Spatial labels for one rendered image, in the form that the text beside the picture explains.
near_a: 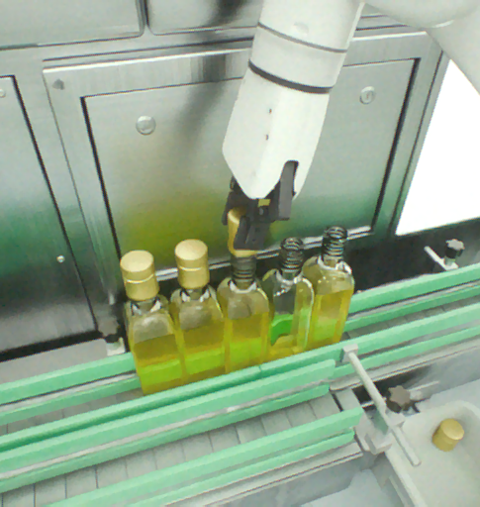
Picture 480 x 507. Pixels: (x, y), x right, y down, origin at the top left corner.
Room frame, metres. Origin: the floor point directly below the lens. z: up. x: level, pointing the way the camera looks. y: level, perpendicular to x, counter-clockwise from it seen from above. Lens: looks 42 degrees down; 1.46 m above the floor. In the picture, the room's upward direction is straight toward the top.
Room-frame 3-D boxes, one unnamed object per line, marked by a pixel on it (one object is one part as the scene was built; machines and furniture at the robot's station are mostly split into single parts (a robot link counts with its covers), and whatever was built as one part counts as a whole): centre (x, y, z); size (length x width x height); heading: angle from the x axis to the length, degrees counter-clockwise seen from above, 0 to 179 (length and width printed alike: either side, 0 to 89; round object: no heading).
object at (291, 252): (0.38, -0.06, 1.12); 0.03 x 0.03 x 0.05
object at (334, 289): (0.40, -0.12, 0.99); 0.06 x 0.06 x 0.21; 18
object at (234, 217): (0.36, -0.01, 1.17); 0.04 x 0.04 x 0.04
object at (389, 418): (0.29, -0.18, 0.95); 0.17 x 0.03 x 0.12; 18
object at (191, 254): (0.35, 0.05, 1.14); 0.04 x 0.04 x 0.04
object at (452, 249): (0.55, -0.35, 0.94); 0.07 x 0.04 x 0.13; 18
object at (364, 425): (0.30, -0.18, 0.85); 0.09 x 0.04 x 0.07; 18
